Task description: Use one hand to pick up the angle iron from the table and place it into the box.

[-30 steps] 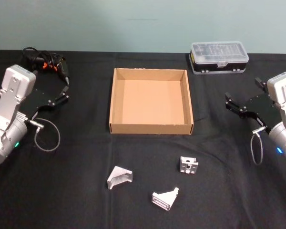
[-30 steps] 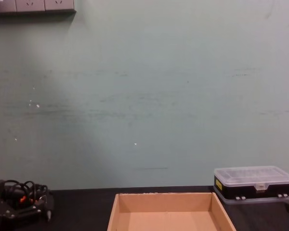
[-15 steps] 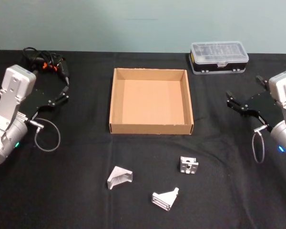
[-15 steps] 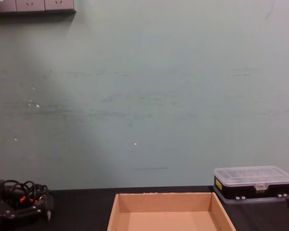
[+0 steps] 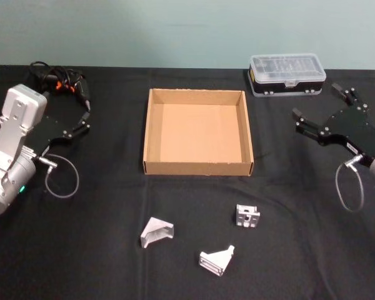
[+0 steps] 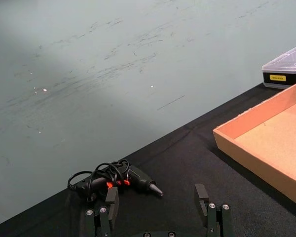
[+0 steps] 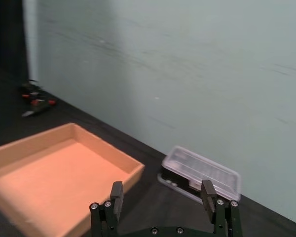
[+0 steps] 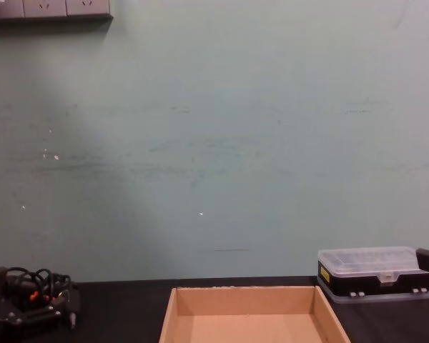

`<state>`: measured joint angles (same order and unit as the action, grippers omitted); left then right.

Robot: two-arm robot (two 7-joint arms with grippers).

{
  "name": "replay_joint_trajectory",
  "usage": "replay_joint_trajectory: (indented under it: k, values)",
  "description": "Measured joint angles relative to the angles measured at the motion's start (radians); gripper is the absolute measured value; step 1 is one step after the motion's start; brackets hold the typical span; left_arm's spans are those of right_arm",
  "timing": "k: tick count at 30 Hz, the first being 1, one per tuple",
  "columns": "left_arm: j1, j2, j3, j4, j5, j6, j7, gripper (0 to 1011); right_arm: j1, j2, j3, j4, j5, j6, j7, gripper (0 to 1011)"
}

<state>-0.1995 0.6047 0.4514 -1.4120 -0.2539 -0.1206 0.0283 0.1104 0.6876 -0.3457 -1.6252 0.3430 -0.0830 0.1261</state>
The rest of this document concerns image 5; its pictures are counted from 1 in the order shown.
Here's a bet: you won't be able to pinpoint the clear plastic case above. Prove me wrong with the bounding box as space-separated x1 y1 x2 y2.
247 52 328 98

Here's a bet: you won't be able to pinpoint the grey square metal bracket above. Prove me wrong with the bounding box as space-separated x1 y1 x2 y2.
236 203 261 231

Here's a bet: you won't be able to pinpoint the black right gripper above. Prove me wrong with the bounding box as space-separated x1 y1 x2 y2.
291 82 375 167

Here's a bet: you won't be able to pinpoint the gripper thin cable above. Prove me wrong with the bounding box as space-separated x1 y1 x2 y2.
335 155 365 213
37 154 80 199

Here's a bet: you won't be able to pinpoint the grey ribbed metal bracket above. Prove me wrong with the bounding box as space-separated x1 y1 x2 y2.
198 245 235 278

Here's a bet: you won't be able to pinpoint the black corded tool orange parts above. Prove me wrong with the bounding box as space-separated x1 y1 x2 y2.
27 61 92 112

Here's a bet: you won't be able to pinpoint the grey triangular metal bracket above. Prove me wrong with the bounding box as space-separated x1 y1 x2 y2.
139 216 175 249

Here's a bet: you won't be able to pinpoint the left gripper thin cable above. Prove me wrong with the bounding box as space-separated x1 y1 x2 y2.
37 154 80 199

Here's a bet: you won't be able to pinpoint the shallow brown cardboard tray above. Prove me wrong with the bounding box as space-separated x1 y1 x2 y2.
142 87 255 176

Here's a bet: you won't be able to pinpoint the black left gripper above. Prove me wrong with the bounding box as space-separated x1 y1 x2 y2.
24 111 91 156

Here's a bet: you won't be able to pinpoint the black table cloth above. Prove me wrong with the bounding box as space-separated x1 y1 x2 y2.
0 64 375 300

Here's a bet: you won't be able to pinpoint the right gripper thin cable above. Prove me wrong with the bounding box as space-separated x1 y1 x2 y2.
335 155 365 213

